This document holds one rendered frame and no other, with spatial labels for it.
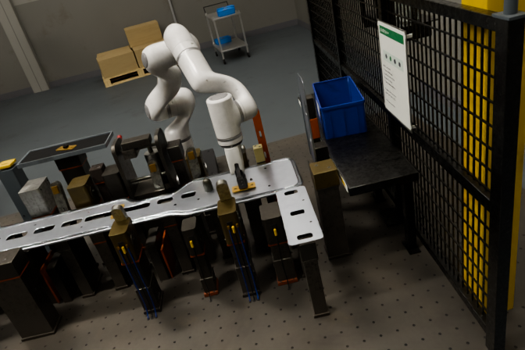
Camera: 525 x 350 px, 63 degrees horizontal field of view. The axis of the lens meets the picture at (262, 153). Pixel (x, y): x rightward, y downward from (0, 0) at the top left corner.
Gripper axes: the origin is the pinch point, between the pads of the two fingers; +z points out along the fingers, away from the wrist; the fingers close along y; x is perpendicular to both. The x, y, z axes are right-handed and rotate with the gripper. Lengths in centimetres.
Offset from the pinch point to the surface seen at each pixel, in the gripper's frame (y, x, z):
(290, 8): -779, 132, 70
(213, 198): 1.9, -11.0, 3.2
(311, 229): 31.1, 17.7, 3.2
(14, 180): -35, -94, -6
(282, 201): 13.4, 11.8, 3.2
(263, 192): 5.5, 6.4, 3.3
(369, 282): 26, 33, 33
